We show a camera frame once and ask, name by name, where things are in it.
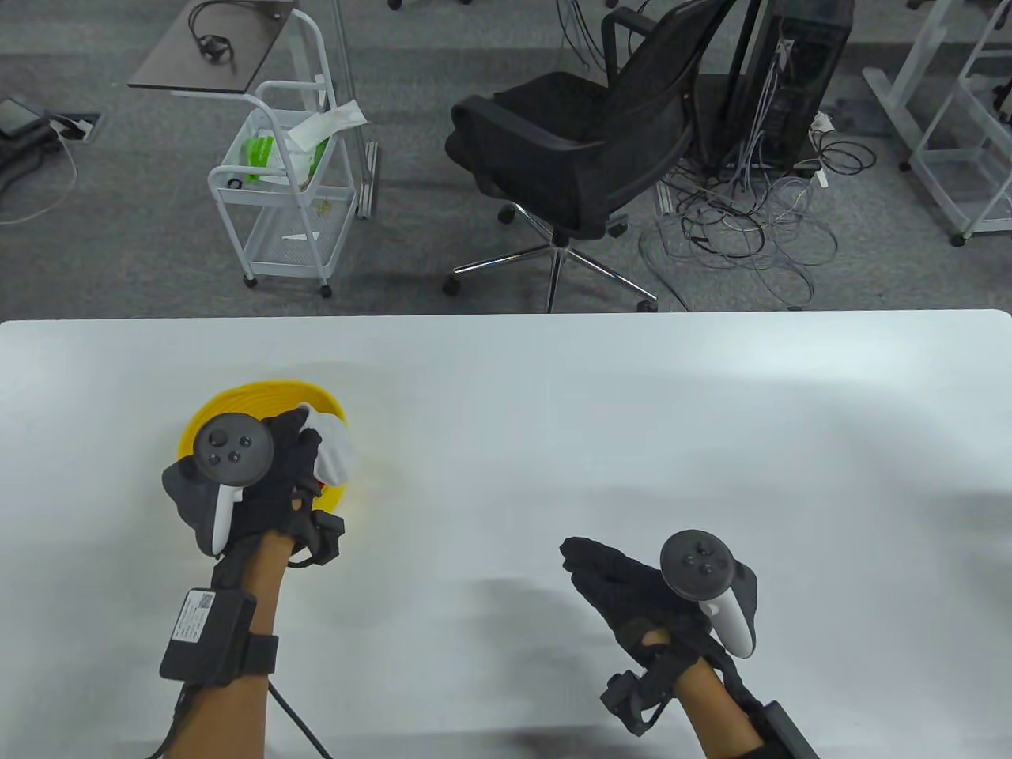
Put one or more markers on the person's left forearm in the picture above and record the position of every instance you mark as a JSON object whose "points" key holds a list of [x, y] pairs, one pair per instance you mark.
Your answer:
{"points": [[237, 672]]}

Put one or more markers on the black plain wrist box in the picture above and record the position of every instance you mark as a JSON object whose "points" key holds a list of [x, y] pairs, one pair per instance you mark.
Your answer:
{"points": [[787, 731]]}

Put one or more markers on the grey metal stand post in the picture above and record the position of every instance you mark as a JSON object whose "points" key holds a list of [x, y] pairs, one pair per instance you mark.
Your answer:
{"points": [[368, 178]]}

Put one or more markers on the black computer tower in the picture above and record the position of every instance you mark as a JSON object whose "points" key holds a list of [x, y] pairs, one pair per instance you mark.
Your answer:
{"points": [[798, 79]]}

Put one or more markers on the black labelled wrist box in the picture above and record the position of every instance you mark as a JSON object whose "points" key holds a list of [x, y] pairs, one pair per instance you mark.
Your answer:
{"points": [[205, 636]]}

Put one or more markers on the grey white hand controller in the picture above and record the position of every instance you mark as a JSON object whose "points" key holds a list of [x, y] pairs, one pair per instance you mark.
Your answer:
{"points": [[696, 561], [233, 447]]}

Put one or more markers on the dark top side table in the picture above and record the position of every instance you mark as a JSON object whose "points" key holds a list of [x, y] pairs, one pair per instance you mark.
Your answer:
{"points": [[178, 67]]}

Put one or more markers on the black office chair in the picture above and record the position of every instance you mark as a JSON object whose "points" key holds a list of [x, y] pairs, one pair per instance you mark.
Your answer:
{"points": [[553, 150]]}

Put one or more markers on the black device on floor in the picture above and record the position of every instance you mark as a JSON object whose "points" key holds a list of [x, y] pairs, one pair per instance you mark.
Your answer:
{"points": [[16, 115]]}

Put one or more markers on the green white packet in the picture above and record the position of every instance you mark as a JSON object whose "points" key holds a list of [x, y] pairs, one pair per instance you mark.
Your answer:
{"points": [[257, 154]]}

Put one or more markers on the person's right forearm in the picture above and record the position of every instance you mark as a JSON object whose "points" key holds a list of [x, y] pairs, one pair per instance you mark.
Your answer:
{"points": [[715, 711]]}

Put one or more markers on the white desk leg frame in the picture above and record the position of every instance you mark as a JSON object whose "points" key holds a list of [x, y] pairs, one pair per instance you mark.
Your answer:
{"points": [[897, 99]]}

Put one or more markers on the grey white right hand controller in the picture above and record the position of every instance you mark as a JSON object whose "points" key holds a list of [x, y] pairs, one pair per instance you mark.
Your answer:
{"points": [[696, 561]]}

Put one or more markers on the person's right hand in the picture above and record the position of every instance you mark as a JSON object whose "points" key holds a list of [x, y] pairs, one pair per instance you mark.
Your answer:
{"points": [[624, 589]]}

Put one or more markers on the floor socket box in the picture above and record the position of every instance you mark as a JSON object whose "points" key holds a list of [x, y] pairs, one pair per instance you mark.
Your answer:
{"points": [[75, 126]]}

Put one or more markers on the person's left hand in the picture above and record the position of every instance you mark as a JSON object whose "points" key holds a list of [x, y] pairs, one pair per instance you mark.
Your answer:
{"points": [[281, 482]]}

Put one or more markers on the white power strip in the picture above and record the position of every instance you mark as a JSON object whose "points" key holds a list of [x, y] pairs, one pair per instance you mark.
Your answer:
{"points": [[822, 122]]}

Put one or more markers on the grey white left hand controller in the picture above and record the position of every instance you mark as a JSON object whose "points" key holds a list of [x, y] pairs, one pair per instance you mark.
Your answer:
{"points": [[233, 447]]}

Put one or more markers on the yellow ribbed basket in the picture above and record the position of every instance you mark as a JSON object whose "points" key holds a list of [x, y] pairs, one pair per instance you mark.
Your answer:
{"points": [[332, 498]]}

